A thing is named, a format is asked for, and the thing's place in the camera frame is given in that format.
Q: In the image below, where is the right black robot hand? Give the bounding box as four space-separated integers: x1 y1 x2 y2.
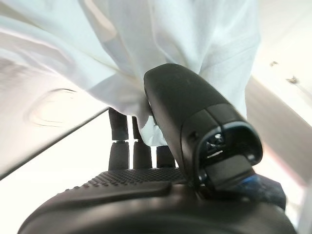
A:
18 63 297 234

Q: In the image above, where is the white garment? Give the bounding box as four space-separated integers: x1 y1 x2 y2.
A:
0 0 261 147

